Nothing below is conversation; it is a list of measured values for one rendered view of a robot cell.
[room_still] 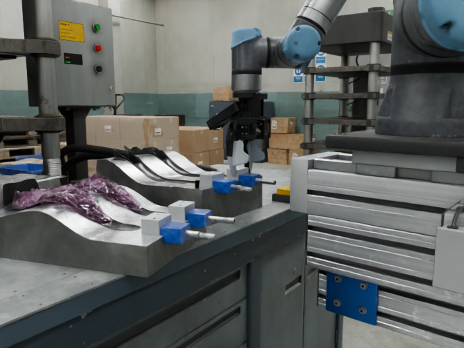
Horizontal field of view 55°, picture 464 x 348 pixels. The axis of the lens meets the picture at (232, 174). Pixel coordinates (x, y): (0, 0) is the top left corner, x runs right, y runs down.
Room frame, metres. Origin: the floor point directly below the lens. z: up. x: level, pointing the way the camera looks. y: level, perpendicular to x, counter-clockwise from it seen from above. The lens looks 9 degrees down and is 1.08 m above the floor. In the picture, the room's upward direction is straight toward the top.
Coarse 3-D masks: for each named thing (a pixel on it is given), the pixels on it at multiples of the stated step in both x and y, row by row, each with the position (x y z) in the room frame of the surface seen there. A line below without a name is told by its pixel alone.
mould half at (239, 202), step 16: (112, 160) 1.17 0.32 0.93; (144, 160) 1.23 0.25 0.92; (160, 160) 1.27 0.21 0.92; (176, 160) 1.31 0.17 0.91; (112, 176) 1.16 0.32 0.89; (128, 176) 1.12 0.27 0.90; (144, 176) 1.15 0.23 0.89; (176, 176) 1.21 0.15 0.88; (144, 192) 1.09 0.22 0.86; (160, 192) 1.06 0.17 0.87; (176, 192) 1.03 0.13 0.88; (192, 192) 1.00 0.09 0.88; (208, 192) 1.00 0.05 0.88; (240, 192) 1.11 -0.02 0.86; (256, 192) 1.17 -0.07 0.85; (208, 208) 1.00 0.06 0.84; (224, 208) 1.05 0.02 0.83; (240, 208) 1.11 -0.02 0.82; (256, 208) 1.17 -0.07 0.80
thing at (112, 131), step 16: (96, 128) 5.23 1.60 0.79; (112, 128) 5.09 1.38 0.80; (128, 128) 4.96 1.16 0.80; (144, 128) 4.85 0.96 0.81; (160, 128) 5.03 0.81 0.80; (176, 128) 5.28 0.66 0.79; (96, 144) 5.24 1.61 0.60; (112, 144) 5.10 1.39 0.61; (128, 144) 4.96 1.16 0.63; (144, 144) 4.85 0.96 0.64; (160, 144) 5.02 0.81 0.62; (176, 144) 5.26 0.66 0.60; (96, 160) 5.24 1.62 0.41
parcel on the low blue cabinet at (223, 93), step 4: (216, 88) 8.61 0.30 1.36; (220, 88) 8.55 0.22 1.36; (224, 88) 8.50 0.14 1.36; (228, 88) 8.46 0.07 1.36; (216, 92) 8.60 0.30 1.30; (220, 92) 8.54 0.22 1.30; (224, 92) 8.48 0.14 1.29; (228, 92) 8.45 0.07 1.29; (232, 92) 8.51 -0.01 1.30; (216, 96) 8.60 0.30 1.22; (220, 96) 8.53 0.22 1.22; (224, 96) 8.48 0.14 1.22; (228, 96) 8.45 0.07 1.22; (216, 100) 8.62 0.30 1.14; (220, 100) 8.55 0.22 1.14; (224, 100) 8.49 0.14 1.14; (228, 100) 8.45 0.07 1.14; (232, 100) 8.53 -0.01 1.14; (236, 100) 8.63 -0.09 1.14
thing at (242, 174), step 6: (228, 168) 1.13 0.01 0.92; (240, 168) 1.13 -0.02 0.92; (246, 168) 1.14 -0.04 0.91; (228, 174) 1.13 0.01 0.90; (240, 174) 1.12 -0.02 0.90; (246, 174) 1.12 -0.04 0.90; (252, 174) 1.12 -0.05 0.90; (258, 174) 1.12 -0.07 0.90; (240, 180) 1.11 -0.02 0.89; (246, 180) 1.10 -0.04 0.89; (252, 180) 1.09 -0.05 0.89; (258, 180) 1.09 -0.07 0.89; (264, 180) 1.08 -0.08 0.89; (270, 180) 1.08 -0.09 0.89
